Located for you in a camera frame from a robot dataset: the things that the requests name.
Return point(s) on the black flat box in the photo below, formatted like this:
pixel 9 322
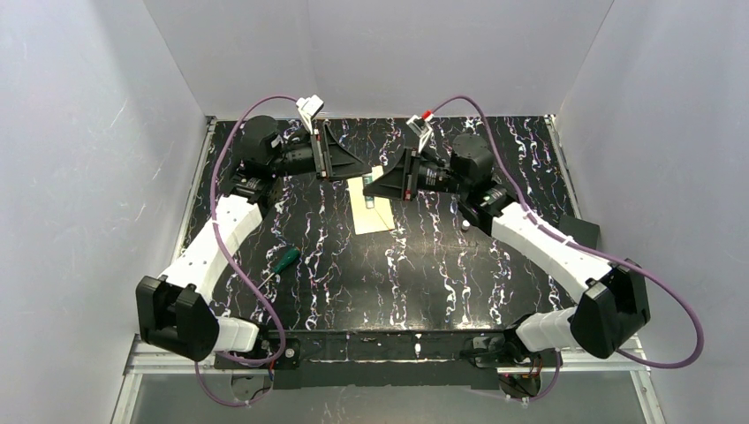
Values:
pixel 584 233

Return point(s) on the green handled screwdriver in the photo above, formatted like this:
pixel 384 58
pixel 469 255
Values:
pixel 288 258

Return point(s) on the cream envelope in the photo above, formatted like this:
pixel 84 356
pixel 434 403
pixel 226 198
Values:
pixel 369 214

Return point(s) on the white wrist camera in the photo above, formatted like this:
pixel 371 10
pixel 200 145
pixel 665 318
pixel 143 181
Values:
pixel 421 126
pixel 308 108

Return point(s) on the white green glue stick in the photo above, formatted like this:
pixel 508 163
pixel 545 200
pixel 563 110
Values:
pixel 367 181

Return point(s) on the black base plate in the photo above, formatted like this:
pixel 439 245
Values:
pixel 482 359

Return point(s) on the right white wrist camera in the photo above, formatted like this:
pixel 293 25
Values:
pixel 421 126

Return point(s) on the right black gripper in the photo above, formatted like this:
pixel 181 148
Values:
pixel 412 175

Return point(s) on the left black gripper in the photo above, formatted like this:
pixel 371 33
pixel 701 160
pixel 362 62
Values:
pixel 320 152

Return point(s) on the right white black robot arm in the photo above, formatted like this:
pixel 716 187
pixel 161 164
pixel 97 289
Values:
pixel 611 301

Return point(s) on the aluminium frame rail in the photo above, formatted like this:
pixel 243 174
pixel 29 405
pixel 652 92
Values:
pixel 333 348

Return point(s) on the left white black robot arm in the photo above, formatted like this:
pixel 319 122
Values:
pixel 174 308

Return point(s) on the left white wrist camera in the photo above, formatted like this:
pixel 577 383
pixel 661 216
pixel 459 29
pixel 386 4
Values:
pixel 308 108

